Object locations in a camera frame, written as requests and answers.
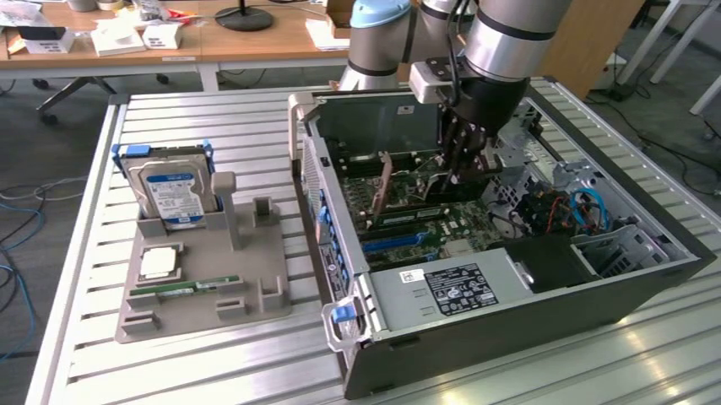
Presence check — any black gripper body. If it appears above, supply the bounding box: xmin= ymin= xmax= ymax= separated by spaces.
xmin=448 ymin=77 xmax=531 ymax=137

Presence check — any black graphics card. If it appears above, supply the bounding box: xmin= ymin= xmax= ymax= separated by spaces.
xmin=369 ymin=149 xmax=495 ymax=223

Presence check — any green motherboard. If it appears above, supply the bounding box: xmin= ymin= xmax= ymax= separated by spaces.
xmin=325 ymin=138 xmax=508 ymax=273

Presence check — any wooden cabinet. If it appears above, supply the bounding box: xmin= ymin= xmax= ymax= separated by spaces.
xmin=536 ymin=0 xmax=646 ymax=98

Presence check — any blue expansion slot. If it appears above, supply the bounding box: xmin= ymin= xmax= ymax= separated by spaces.
xmin=357 ymin=230 xmax=432 ymax=255

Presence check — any black fan shroud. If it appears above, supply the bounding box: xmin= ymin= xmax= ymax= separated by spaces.
xmin=502 ymin=233 xmax=602 ymax=295

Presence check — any white paper stack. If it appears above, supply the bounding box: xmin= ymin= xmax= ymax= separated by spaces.
xmin=305 ymin=19 xmax=353 ymax=51

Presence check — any brown cardboard box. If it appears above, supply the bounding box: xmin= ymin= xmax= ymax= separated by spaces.
xmin=325 ymin=0 xmax=356 ymax=39

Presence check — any metal disk bay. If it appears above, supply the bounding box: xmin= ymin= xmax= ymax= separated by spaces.
xmin=571 ymin=225 xmax=674 ymax=279

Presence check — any grey power supply unit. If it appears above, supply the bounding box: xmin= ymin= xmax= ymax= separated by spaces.
xmin=364 ymin=247 xmax=534 ymax=334

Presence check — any open black PC case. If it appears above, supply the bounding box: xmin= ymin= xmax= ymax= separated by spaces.
xmin=284 ymin=75 xmax=719 ymax=401

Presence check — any wooden desk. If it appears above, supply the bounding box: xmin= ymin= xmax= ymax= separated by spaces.
xmin=0 ymin=0 xmax=361 ymax=81

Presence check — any black round lamp base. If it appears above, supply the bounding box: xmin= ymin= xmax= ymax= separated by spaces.
xmin=215 ymin=0 xmax=276 ymax=33

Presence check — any hard disk in blue carrier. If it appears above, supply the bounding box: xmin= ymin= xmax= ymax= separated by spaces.
xmin=110 ymin=143 xmax=219 ymax=231

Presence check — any white labelled box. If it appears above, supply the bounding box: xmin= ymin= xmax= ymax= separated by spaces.
xmin=140 ymin=23 xmax=184 ymax=50

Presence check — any grey parts rack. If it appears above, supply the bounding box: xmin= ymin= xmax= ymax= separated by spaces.
xmin=114 ymin=170 xmax=293 ymax=345

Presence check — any silver CPU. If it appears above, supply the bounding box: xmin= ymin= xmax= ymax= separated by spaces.
xmin=137 ymin=248 xmax=181 ymax=279

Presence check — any open white box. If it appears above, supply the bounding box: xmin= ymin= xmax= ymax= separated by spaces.
xmin=90 ymin=24 xmax=148 ymax=57

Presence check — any black chair base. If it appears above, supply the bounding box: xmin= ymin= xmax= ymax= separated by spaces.
xmin=32 ymin=74 xmax=170 ymax=126

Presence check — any black and white box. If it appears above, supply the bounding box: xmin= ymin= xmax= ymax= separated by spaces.
xmin=16 ymin=25 xmax=76 ymax=55

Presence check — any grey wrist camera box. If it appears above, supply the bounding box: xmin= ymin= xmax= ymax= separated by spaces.
xmin=408 ymin=58 xmax=470 ymax=105

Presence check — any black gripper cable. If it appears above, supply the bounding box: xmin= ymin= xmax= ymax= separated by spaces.
xmin=443 ymin=0 xmax=472 ymax=111

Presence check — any black red orange wire bundle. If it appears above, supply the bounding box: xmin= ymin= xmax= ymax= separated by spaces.
xmin=516 ymin=189 xmax=571 ymax=235

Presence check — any blue wire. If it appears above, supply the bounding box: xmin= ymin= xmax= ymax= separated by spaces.
xmin=567 ymin=188 xmax=614 ymax=234

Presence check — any white table frame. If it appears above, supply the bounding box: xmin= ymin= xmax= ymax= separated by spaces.
xmin=616 ymin=0 xmax=721 ymax=115

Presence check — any grey floor cable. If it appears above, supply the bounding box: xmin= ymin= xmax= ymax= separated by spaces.
xmin=0 ymin=175 xmax=86 ymax=202

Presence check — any blue floor cable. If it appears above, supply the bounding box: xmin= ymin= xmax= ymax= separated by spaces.
xmin=0 ymin=202 xmax=46 ymax=364

